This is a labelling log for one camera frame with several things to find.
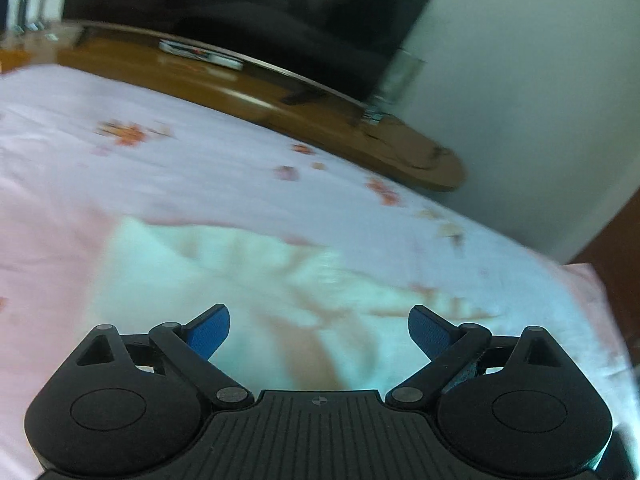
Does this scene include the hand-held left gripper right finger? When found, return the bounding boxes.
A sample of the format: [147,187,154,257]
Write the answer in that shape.
[385,305,563,411]

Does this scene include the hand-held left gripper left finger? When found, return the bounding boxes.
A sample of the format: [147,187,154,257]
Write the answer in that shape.
[75,303,256,411]

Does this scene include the pale green small garment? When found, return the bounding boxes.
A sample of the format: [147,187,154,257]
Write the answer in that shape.
[87,215,501,391]

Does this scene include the pink floral bed sheet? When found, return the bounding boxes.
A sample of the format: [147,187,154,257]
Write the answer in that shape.
[0,62,640,480]

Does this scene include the wooden television stand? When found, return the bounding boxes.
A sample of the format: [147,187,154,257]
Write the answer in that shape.
[0,20,468,193]

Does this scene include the brown wooden furniture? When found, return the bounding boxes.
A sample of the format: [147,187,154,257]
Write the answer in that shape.
[570,195,640,336]

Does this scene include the clear glass table lamp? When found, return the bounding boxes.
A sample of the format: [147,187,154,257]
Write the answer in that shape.
[360,47,426,126]

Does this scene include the black flat screen television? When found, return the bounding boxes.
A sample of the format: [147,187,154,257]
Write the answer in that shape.
[62,0,457,111]

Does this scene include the black cable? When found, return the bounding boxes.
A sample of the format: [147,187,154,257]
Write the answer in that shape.
[365,130,451,171]

